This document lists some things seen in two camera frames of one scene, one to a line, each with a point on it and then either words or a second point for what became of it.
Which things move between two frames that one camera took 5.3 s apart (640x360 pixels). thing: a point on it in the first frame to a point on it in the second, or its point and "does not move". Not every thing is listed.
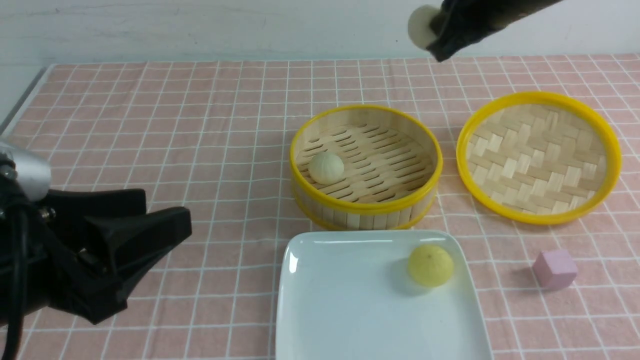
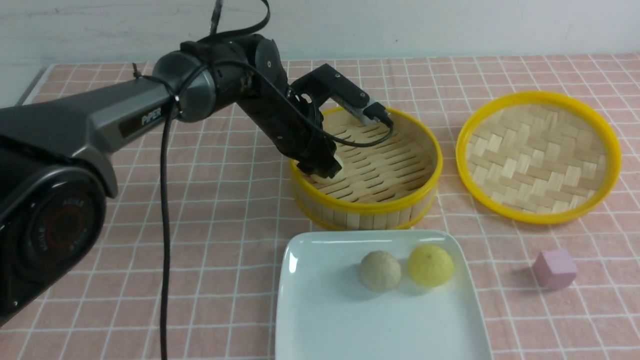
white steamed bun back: [420, 33] to [380, 271]
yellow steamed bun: [430, 265] does not move
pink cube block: [555, 269] does not move
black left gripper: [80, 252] to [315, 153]
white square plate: [349, 295] does not move
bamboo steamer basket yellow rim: [365, 167] does not move
